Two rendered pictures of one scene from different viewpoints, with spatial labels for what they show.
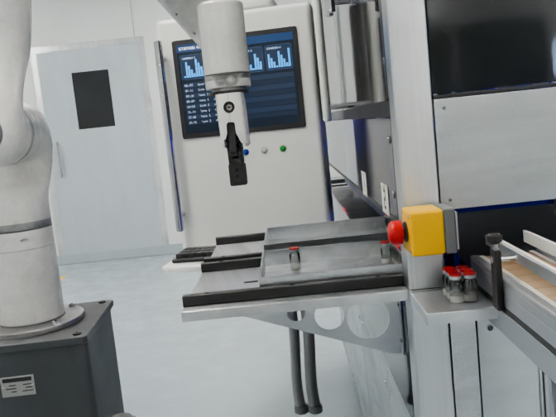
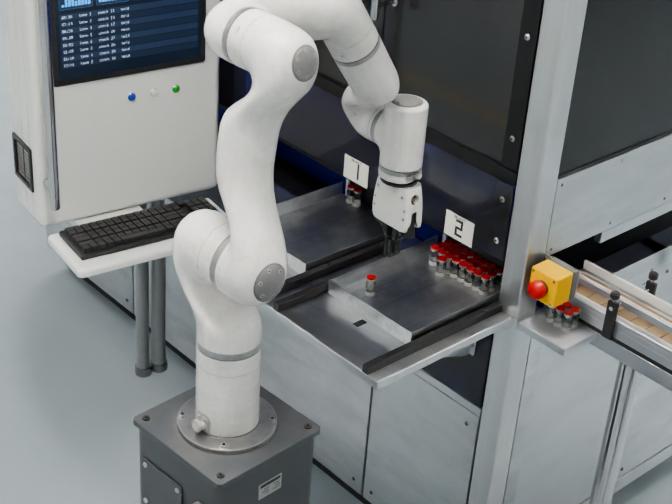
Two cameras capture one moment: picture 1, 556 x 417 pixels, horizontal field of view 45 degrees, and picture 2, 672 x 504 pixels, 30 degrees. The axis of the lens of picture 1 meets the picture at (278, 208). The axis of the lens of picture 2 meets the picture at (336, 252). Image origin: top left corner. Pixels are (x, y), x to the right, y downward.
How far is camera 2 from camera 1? 206 cm
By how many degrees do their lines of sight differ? 48
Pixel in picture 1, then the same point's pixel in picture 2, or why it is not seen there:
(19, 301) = (249, 412)
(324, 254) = (374, 269)
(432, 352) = (519, 357)
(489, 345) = not seen: hidden behind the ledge
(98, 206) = not seen: outside the picture
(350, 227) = (308, 201)
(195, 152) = (68, 103)
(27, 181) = not seen: hidden behind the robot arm
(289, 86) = (191, 14)
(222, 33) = (420, 137)
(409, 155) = (537, 223)
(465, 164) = (564, 221)
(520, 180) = (588, 225)
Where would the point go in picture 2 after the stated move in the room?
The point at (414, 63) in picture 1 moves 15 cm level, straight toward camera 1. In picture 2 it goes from (554, 156) to (602, 187)
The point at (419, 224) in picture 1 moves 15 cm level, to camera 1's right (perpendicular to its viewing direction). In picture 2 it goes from (560, 286) to (604, 264)
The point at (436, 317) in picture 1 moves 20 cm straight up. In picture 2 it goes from (568, 349) to (584, 268)
